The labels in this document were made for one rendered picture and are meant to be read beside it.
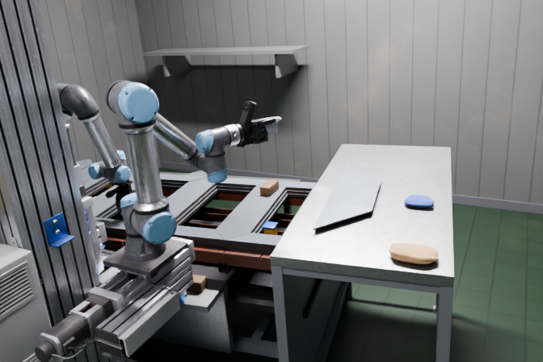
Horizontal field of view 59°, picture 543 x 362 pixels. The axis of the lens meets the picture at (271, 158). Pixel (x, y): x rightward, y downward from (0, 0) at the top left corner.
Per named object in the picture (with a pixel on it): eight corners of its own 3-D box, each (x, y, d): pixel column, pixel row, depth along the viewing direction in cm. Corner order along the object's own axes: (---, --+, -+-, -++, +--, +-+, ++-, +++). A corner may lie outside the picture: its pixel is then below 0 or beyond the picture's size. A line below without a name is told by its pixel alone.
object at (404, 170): (342, 150, 283) (342, 144, 282) (450, 153, 263) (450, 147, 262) (271, 266, 168) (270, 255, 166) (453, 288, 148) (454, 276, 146)
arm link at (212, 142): (195, 153, 171) (192, 130, 169) (221, 146, 177) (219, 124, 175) (206, 158, 165) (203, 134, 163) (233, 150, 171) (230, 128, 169)
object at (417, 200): (402, 208, 194) (402, 201, 193) (404, 198, 203) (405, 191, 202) (434, 210, 190) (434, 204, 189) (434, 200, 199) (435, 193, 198)
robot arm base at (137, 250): (148, 264, 169) (143, 240, 166) (116, 257, 176) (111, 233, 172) (174, 245, 181) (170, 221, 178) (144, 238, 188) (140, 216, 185)
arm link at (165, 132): (89, 97, 159) (191, 172, 189) (99, 101, 150) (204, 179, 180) (110, 70, 161) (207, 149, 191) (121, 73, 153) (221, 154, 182)
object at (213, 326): (27, 309, 275) (12, 256, 264) (234, 348, 232) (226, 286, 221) (22, 313, 272) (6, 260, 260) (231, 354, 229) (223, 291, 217)
